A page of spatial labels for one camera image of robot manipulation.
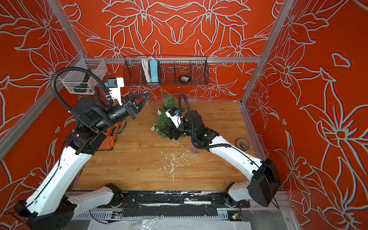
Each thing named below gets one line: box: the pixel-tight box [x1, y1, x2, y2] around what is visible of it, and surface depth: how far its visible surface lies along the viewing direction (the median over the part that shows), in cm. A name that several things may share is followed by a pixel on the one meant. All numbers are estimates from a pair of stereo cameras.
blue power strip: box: [149, 59, 159, 83], surface depth 92 cm
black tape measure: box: [179, 75, 191, 84], surface depth 97 cm
